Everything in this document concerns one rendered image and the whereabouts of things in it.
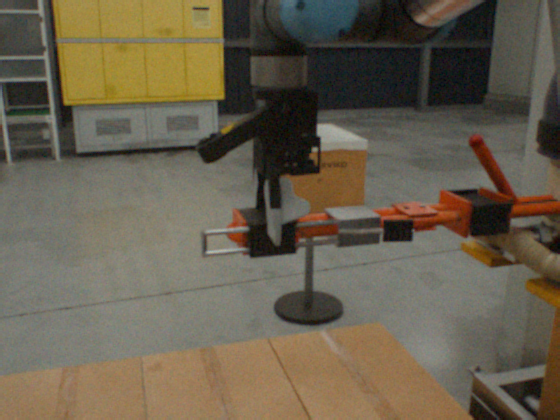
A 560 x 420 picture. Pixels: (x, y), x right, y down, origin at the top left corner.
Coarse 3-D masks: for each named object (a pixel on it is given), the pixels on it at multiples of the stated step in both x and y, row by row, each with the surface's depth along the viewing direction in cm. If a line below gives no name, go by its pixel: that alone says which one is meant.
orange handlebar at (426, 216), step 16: (384, 208) 87; (400, 208) 86; (416, 208) 86; (432, 208) 88; (528, 208) 89; (544, 208) 89; (416, 224) 83; (432, 224) 84; (448, 224) 85; (240, 240) 77
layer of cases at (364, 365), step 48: (288, 336) 178; (336, 336) 178; (384, 336) 178; (0, 384) 152; (48, 384) 152; (96, 384) 152; (192, 384) 153; (240, 384) 153; (288, 384) 153; (336, 384) 153; (384, 384) 153; (432, 384) 152
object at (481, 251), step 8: (472, 240) 108; (480, 240) 106; (464, 248) 107; (472, 248) 104; (480, 248) 104; (488, 248) 103; (496, 248) 102; (504, 248) 102; (472, 256) 104; (480, 256) 102; (488, 256) 100; (496, 256) 100; (488, 264) 100; (496, 264) 99; (504, 264) 100; (512, 264) 100; (520, 264) 101
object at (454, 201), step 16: (448, 192) 89; (464, 192) 93; (480, 192) 93; (496, 192) 89; (448, 208) 89; (464, 208) 85; (480, 208) 84; (496, 208) 84; (512, 208) 86; (464, 224) 85; (480, 224) 85; (496, 224) 85
